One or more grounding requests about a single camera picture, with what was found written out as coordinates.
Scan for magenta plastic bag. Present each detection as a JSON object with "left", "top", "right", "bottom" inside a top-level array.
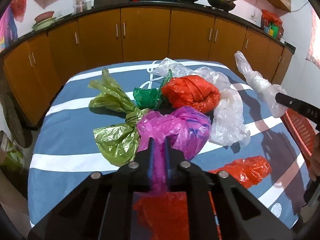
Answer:
[{"left": 136, "top": 106, "right": 212, "bottom": 197}]

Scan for olive green plastic bag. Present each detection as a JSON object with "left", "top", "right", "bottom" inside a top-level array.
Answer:
[{"left": 88, "top": 68, "right": 149, "bottom": 167}]

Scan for clear plastic bag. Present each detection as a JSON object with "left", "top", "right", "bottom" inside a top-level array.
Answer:
[{"left": 234, "top": 51, "right": 287, "bottom": 118}]

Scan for knotted red plastic bag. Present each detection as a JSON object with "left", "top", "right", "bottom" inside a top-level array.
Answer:
[{"left": 161, "top": 75, "right": 221, "bottom": 113}]

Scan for red plastic bag front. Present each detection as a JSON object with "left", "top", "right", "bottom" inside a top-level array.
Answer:
[{"left": 133, "top": 192, "right": 189, "bottom": 240}]

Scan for white translucent plastic bag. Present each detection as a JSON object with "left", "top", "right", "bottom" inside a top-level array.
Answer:
[{"left": 151, "top": 58, "right": 251, "bottom": 146}]

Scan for red trash basket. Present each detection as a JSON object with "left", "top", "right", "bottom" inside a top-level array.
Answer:
[{"left": 281, "top": 108, "right": 316, "bottom": 170}]

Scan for lower wooden kitchen cabinets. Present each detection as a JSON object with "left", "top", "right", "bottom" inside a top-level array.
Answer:
[{"left": 1, "top": 2, "right": 295, "bottom": 127}]

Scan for person's right hand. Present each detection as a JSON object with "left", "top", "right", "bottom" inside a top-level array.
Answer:
[{"left": 309, "top": 133, "right": 320, "bottom": 181}]

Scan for dark green plastic bag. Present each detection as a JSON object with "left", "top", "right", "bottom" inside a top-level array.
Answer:
[{"left": 133, "top": 70, "right": 172, "bottom": 111}]

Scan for pink floral window curtain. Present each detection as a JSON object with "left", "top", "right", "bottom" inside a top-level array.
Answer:
[{"left": 306, "top": 8, "right": 320, "bottom": 68}]

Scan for green box on counter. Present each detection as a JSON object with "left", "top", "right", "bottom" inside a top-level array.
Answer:
[{"left": 269, "top": 23, "right": 279, "bottom": 38}]

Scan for red bag on counter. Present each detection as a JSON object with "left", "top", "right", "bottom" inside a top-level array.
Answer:
[{"left": 261, "top": 9, "right": 283, "bottom": 26}]

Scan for green bucket on floor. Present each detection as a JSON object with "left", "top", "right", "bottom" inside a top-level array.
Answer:
[{"left": 1, "top": 131, "right": 24, "bottom": 172}]

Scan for black wok with lid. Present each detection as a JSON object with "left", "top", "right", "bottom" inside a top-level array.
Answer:
[{"left": 207, "top": 0, "right": 237, "bottom": 12}]

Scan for clear bagged jar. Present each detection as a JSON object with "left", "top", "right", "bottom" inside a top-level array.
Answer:
[{"left": 73, "top": 0, "right": 87, "bottom": 14}]

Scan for red plastic basin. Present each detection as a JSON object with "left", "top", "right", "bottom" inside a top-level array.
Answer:
[{"left": 34, "top": 11, "right": 54, "bottom": 23}]

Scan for pink blue hanging cloth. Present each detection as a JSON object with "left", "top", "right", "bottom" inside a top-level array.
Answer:
[{"left": 0, "top": 5, "right": 18, "bottom": 51}]

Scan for hanging red plastic bag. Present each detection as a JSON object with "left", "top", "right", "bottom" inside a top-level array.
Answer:
[{"left": 10, "top": 0, "right": 27, "bottom": 23}]

